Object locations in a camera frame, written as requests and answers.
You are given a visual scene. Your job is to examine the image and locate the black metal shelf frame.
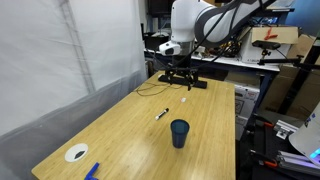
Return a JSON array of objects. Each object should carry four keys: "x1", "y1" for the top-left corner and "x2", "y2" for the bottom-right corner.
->
[{"x1": 146, "y1": 0, "x2": 175, "y2": 19}]

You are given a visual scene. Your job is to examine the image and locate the silver aluminium bracket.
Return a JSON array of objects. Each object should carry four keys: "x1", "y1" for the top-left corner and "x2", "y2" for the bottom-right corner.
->
[{"x1": 272, "y1": 119, "x2": 300, "y2": 141}]

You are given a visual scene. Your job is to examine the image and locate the black clamp with orange handle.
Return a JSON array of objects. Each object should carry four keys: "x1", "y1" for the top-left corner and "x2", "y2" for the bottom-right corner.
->
[
  {"x1": 252, "y1": 114, "x2": 275, "y2": 128},
  {"x1": 249, "y1": 149, "x2": 280, "y2": 168}
]

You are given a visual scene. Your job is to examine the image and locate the white box with red print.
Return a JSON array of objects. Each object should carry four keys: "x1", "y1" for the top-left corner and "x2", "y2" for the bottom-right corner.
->
[{"x1": 234, "y1": 82, "x2": 261, "y2": 141}]

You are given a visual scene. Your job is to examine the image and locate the thin black keyboard cable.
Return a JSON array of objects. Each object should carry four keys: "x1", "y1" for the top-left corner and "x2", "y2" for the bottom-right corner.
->
[{"x1": 135, "y1": 81, "x2": 183, "y2": 98}]

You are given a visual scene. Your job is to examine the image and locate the yellow and black cable pile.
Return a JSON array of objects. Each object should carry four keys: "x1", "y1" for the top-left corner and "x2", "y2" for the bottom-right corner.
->
[{"x1": 213, "y1": 39, "x2": 242, "y2": 58}]

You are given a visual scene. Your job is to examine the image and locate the blue plastic clamp piece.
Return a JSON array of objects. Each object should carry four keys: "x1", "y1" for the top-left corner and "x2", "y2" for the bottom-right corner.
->
[{"x1": 83, "y1": 162, "x2": 101, "y2": 180}]

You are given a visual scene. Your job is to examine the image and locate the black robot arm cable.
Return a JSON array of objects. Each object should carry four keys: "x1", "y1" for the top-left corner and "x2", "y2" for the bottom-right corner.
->
[{"x1": 173, "y1": 0, "x2": 268, "y2": 69}]

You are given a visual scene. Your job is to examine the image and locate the white cardboard box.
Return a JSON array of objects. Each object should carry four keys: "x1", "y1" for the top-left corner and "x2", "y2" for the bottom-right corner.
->
[{"x1": 239, "y1": 25, "x2": 300, "y2": 65}]

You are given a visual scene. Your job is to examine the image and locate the black marker with white label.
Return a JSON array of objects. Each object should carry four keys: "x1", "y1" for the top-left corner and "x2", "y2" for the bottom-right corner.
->
[{"x1": 154, "y1": 107, "x2": 170, "y2": 121}]

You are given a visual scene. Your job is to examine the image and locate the black computer keyboard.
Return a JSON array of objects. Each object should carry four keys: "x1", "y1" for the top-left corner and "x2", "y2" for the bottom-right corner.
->
[{"x1": 157, "y1": 74, "x2": 208, "y2": 90}]

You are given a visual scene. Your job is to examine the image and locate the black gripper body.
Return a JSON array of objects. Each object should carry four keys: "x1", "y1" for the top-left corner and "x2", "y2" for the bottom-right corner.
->
[{"x1": 165, "y1": 53, "x2": 200, "y2": 84}]

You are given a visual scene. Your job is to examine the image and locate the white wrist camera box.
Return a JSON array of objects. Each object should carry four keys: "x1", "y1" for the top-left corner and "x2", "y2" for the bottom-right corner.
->
[{"x1": 158, "y1": 40, "x2": 183, "y2": 57}]

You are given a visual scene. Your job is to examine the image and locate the white workbench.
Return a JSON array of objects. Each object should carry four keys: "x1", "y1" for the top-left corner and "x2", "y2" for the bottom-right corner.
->
[{"x1": 143, "y1": 47, "x2": 281, "y2": 73}]

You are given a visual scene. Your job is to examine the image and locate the large brown cardboard box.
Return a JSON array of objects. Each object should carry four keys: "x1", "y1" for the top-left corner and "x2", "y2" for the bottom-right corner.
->
[{"x1": 259, "y1": 34, "x2": 320, "y2": 122}]

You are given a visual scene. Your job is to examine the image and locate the white fabric curtain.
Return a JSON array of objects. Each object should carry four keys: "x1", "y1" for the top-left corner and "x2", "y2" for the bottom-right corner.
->
[{"x1": 0, "y1": 0, "x2": 148, "y2": 180}]

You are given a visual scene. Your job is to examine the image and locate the black storage bin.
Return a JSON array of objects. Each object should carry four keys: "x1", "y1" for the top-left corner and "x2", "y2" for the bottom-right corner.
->
[{"x1": 143, "y1": 31, "x2": 170, "y2": 51}]

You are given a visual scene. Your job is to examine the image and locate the black camera on mount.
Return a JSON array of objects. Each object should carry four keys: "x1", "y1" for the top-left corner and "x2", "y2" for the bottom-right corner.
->
[{"x1": 251, "y1": 39, "x2": 282, "y2": 52}]

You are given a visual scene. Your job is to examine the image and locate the silver aluminium rail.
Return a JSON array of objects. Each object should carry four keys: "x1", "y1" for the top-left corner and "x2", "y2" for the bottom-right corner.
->
[{"x1": 276, "y1": 150, "x2": 320, "y2": 177}]

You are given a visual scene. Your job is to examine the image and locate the black diagonal stand pole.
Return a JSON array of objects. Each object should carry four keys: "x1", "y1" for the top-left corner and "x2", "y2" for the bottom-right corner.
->
[{"x1": 277, "y1": 35, "x2": 320, "y2": 116}]

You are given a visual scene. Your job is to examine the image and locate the blue plastic cup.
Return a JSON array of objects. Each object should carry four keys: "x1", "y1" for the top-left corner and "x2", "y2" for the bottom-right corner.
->
[{"x1": 170, "y1": 118, "x2": 191, "y2": 149}]

